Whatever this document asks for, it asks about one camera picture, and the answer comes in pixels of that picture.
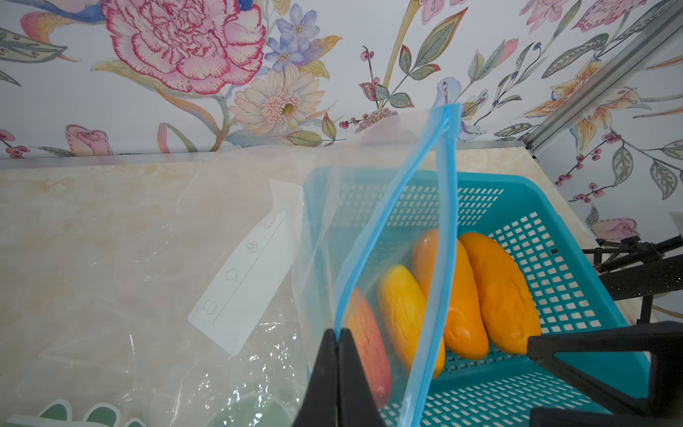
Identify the orange mango right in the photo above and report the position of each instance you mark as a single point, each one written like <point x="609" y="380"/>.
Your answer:
<point x="506" y="305"/>

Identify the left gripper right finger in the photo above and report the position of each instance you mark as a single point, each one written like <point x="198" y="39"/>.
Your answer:
<point x="356" y="405"/>

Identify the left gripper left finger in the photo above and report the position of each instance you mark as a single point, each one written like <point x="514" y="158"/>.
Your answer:
<point x="320" y="404"/>

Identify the small yellow mango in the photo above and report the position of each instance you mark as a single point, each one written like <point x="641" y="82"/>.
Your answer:
<point x="402" y="305"/>

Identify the large orange mango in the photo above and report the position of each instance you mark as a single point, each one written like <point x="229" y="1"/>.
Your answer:
<point x="465" y="334"/>

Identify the small red-yellow mango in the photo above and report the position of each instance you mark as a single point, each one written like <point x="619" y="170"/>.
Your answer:
<point x="368" y="340"/>

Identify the teal plastic basket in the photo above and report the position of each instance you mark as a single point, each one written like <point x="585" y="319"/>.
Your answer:
<point x="501" y="389"/>

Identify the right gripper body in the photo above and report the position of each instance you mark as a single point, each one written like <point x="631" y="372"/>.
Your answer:
<point x="654" y="278"/>

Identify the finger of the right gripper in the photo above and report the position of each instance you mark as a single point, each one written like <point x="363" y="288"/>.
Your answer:
<point x="633" y="371"/>
<point x="545" y="417"/>

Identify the clear zip-top bag blue zipper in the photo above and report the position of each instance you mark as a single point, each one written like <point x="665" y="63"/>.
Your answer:
<point x="168" y="294"/>

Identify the right aluminium corner post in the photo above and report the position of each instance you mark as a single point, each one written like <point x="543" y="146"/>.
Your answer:
<point x="618" y="71"/>

